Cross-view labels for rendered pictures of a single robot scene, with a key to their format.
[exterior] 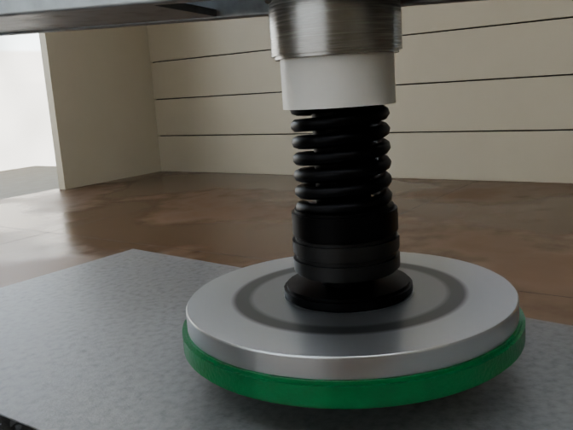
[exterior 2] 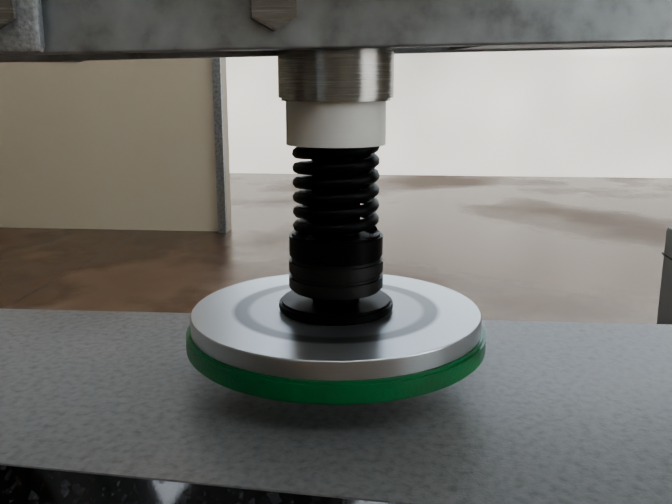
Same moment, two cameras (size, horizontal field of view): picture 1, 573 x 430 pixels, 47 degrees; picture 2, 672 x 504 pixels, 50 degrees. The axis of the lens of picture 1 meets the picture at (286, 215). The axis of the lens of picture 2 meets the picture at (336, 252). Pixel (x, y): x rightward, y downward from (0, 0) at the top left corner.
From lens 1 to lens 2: 91 cm
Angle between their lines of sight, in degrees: 141
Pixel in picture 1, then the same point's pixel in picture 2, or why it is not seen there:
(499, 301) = (205, 312)
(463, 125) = not seen: outside the picture
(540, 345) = (171, 436)
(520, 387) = (192, 389)
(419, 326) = (256, 291)
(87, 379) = (528, 343)
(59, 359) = (590, 350)
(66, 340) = (635, 363)
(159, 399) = not seen: hidden behind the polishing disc
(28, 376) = (574, 337)
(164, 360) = (504, 363)
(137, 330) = (601, 383)
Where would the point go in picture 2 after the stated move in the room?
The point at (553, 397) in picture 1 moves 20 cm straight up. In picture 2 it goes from (166, 387) to (151, 112)
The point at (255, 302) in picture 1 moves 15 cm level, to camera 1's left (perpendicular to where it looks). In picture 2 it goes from (394, 292) to (531, 268)
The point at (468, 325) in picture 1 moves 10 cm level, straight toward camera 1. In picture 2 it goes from (224, 295) to (211, 265)
